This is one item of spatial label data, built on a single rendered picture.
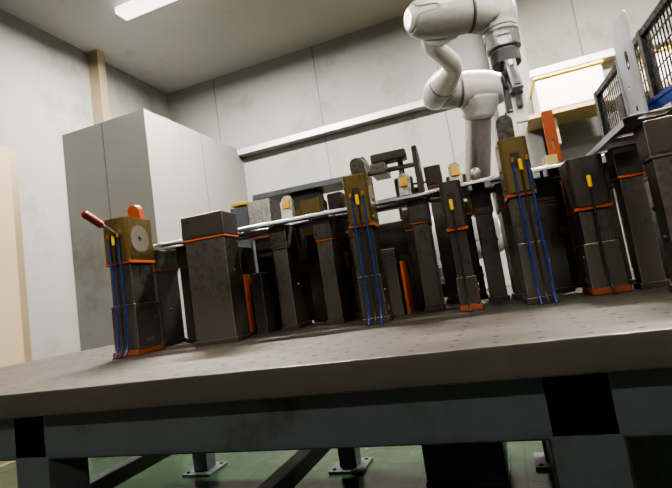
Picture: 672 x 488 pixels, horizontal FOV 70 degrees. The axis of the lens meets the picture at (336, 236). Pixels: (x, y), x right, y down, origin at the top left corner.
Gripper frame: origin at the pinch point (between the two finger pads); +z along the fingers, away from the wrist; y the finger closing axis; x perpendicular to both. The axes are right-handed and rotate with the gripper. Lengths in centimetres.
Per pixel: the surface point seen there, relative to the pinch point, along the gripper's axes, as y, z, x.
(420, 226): 5.6, 21.7, -28.6
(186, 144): -235, -112, -235
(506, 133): 17.8, 5.8, -5.5
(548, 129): -14.7, -1.2, 9.6
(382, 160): -16.0, -3.0, -38.3
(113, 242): 25, 14, -106
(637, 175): 22.2, 21.1, 16.5
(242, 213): -30, 1, -94
